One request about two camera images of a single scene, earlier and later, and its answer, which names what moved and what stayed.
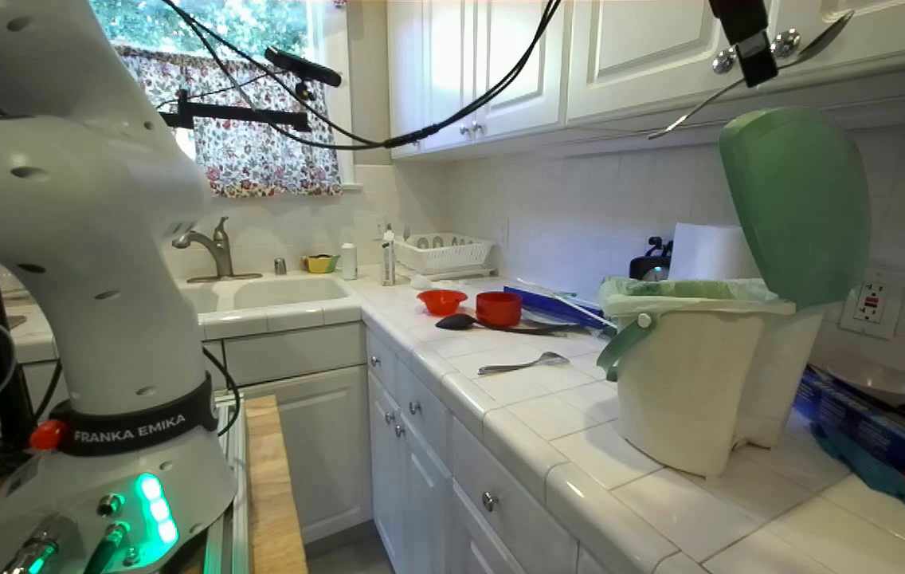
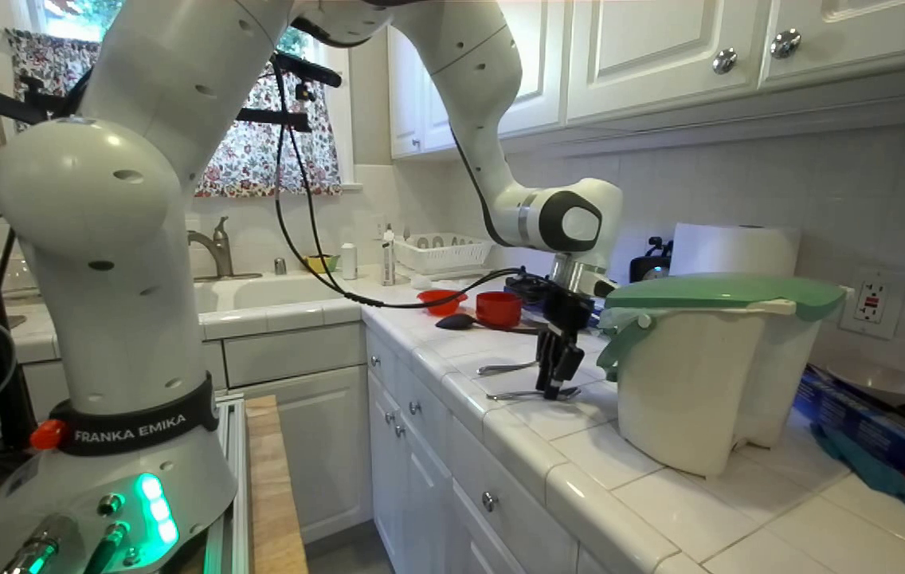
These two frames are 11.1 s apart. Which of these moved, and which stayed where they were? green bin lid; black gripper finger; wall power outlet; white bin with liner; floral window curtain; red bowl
Moved: black gripper finger; green bin lid
Stayed: wall power outlet; white bin with liner; floral window curtain; red bowl
